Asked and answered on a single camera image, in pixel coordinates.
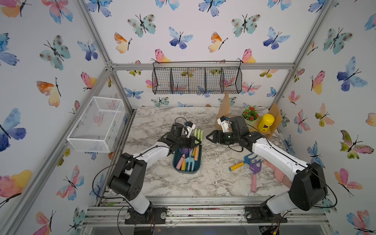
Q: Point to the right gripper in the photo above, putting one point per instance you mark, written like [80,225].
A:
[216,134]

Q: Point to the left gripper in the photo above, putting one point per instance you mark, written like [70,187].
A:
[191,143]

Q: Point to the purple rake pink handle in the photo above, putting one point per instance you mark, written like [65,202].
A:
[184,153]
[255,167]

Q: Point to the teal plastic storage box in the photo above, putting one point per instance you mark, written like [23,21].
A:
[197,163]

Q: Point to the light blue fork white handle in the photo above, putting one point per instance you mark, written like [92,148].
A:
[190,164]

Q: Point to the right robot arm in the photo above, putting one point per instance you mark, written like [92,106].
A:
[308,180]

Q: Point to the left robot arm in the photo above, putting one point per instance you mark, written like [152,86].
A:
[128,175]

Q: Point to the wooden shelf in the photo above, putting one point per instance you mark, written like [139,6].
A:
[274,110]

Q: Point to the potted red flower plant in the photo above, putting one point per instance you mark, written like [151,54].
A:
[250,114]

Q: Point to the yellow canister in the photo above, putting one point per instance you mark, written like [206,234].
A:
[266,122]

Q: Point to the orange pink sieve shovel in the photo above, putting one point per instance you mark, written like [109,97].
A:
[278,174]

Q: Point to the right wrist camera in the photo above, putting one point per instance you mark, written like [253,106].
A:
[224,123]

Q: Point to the black wire wall basket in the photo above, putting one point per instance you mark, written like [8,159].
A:
[201,78]

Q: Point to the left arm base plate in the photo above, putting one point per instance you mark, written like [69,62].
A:
[153,215]

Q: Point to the white mesh wall basket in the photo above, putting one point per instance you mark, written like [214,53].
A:
[98,125]

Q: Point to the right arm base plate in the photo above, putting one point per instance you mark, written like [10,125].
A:
[262,215]

